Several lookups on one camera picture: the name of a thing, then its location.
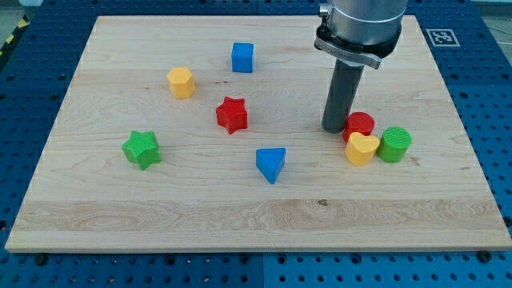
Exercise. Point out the yellow hexagon block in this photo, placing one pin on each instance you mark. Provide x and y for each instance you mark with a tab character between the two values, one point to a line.
181	82

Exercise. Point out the yellow heart block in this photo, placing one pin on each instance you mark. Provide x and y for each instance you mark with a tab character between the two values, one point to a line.
361	149

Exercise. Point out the blue cube block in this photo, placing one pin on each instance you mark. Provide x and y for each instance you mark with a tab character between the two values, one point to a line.
242	57

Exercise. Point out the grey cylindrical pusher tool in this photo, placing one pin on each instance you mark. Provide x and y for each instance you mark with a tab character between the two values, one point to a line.
343	87

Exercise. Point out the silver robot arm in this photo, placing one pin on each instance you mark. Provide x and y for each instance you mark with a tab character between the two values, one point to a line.
360	32

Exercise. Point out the green star block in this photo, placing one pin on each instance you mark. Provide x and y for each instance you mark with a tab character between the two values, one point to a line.
142	148

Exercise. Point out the green cylinder block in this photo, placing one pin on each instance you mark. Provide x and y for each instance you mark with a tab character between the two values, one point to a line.
395	141

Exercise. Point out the white fiducial marker tag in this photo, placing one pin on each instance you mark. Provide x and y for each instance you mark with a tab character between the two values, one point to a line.
442	37

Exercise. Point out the red cylinder block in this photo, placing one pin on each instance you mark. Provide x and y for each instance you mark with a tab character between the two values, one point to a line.
358	122

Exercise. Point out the blue triangle block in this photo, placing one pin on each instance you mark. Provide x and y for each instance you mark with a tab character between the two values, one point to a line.
270	162

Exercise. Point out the red star block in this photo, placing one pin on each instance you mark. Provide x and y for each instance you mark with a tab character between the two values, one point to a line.
232	114

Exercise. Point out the wooden board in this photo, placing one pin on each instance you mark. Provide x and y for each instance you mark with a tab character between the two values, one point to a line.
207	195

